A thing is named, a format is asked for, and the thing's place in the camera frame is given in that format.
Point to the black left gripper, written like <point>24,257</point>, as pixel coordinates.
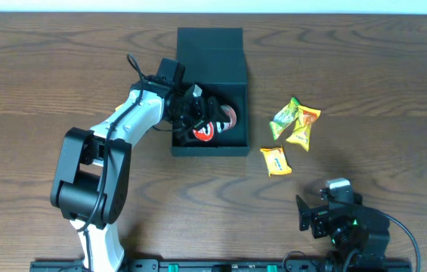
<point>196,110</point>

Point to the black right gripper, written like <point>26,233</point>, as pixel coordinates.
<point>319,220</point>

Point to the red Pringles can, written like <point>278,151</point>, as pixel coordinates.
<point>208,132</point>

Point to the orange Le-mond biscuit packet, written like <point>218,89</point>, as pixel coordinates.
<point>276,161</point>

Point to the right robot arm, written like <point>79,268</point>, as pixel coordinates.
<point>359,235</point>

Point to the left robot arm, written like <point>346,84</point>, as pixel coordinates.
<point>91,179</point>

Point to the dark green open gift box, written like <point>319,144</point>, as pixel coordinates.
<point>214,59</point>

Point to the green snack packet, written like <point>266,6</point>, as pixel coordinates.
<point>284,118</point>

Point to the orange yellow Julie's snack packet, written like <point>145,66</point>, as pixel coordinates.
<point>302,131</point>

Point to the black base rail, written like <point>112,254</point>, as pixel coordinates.
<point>153,265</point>

